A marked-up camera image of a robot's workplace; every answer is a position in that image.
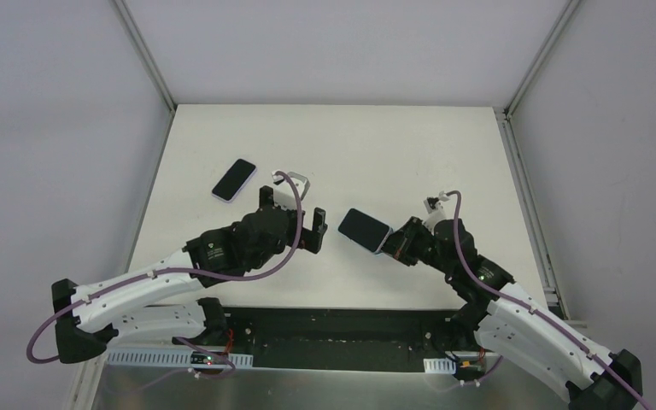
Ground light blue phone case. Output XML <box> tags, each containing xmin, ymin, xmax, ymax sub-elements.
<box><xmin>337</xmin><ymin>208</ymin><xmax>394</xmax><ymax>255</ymax></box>

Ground purple-edged black smartphone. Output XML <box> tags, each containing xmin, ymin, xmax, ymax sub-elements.
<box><xmin>211</xmin><ymin>159</ymin><xmax>256</xmax><ymax>202</ymax></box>

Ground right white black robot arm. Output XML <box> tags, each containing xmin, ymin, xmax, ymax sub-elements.
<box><xmin>377</xmin><ymin>217</ymin><xmax>643</xmax><ymax>409</ymax></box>

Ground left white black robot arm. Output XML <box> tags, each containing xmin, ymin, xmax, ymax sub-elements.
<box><xmin>49</xmin><ymin>184</ymin><xmax>327</xmax><ymax>364</ymax></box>

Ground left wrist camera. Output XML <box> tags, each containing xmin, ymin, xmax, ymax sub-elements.
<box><xmin>272</xmin><ymin>171</ymin><xmax>310</xmax><ymax>201</ymax></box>

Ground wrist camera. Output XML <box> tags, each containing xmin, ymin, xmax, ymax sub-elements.
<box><xmin>272</xmin><ymin>171</ymin><xmax>310</xmax><ymax>201</ymax></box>
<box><xmin>424</xmin><ymin>195</ymin><xmax>448</xmax><ymax>220</ymax></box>

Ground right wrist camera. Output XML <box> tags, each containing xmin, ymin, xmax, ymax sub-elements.
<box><xmin>424</xmin><ymin>195</ymin><xmax>448</xmax><ymax>220</ymax></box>

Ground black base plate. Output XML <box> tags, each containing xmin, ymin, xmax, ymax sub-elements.
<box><xmin>172</xmin><ymin>307</ymin><xmax>505</xmax><ymax>373</ymax></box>

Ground right white cable duct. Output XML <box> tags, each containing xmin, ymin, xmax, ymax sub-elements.
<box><xmin>423</xmin><ymin>358</ymin><xmax>457</xmax><ymax>375</ymax></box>

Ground left aluminium frame post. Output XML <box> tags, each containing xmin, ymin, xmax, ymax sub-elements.
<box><xmin>110</xmin><ymin>0</ymin><xmax>178</xmax><ymax>116</ymax></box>

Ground aluminium frame post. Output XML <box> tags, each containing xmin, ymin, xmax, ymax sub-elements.
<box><xmin>110</xmin><ymin>0</ymin><xmax>178</xmax><ymax>116</ymax></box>
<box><xmin>503</xmin><ymin>0</ymin><xmax>584</xmax><ymax>120</ymax></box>

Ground right aluminium frame post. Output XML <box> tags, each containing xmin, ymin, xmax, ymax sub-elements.
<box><xmin>503</xmin><ymin>0</ymin><xmax>584</xmax><ymax>120</ymax></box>

